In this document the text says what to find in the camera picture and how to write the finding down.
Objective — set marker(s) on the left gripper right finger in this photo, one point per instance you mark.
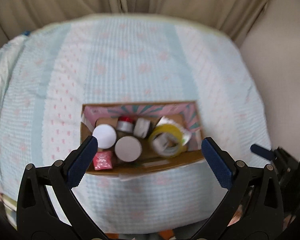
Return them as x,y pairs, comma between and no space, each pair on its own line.
252,207

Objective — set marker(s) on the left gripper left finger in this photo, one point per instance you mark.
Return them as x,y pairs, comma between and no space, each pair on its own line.
46,205

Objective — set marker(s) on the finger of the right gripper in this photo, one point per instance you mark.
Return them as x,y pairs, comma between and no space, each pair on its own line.
262,152

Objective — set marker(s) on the red rectangular carton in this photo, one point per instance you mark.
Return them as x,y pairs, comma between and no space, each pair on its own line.
103,161

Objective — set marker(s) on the green label white jar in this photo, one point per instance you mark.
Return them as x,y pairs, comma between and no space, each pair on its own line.
105,135

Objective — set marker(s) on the large white lid jar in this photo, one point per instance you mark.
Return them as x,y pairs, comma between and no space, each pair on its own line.
128,149

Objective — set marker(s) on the yellow tape roll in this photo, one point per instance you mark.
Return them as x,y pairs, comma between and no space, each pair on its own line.
165,141

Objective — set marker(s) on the cardboard box pink flaps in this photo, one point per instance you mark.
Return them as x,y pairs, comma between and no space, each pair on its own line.
184,113

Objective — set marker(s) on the small silver red tin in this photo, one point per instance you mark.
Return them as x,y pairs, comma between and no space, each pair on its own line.
125,124

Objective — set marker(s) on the white jar black lid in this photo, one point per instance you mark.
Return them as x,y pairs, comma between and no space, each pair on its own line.
142,127

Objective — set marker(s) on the white pill bottle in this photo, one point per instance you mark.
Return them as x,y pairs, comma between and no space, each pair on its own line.
186,134

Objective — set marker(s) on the blue checkered bed cover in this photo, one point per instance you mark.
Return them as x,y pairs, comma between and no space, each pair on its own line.
46,77

